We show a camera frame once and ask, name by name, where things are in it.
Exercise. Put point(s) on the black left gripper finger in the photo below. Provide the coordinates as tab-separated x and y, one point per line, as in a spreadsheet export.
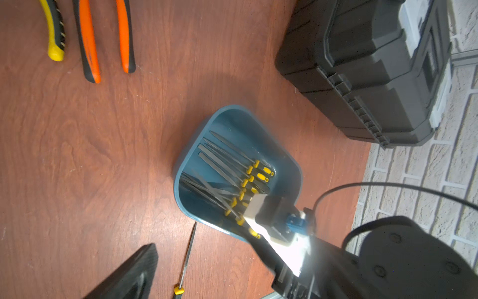
131	280

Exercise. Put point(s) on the file one yellow black handle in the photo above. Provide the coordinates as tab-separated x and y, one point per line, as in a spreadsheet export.
179	288

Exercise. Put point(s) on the file six yellow black handle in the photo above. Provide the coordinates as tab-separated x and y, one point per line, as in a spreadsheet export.
223	198

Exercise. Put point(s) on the file five yellow black handle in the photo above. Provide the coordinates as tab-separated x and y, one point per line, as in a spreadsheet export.
237	213

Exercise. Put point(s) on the teal plastic storage box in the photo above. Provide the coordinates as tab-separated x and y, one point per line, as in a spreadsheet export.
240	127

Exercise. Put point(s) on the file seven yellow black handle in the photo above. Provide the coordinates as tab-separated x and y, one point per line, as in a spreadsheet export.
245	194

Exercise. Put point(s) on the file eight yellow black handle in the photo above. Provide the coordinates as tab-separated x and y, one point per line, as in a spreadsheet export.
239	181

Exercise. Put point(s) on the file nine yellow black handle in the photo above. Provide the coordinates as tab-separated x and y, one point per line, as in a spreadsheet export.
251	171

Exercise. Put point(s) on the file ten yellow black handle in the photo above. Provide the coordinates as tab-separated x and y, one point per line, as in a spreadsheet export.
255	163

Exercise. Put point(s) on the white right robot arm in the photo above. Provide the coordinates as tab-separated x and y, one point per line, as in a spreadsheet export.
388	258

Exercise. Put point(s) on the black plastic toolbox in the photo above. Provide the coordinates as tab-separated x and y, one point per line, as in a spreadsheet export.
379	70

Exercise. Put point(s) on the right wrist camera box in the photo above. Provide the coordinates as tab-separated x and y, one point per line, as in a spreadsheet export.
276	218

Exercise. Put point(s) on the yellow handled pliers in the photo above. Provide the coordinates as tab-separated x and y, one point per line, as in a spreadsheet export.
56	30

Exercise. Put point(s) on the aluminium corner post right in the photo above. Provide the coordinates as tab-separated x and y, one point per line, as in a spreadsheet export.
465	58

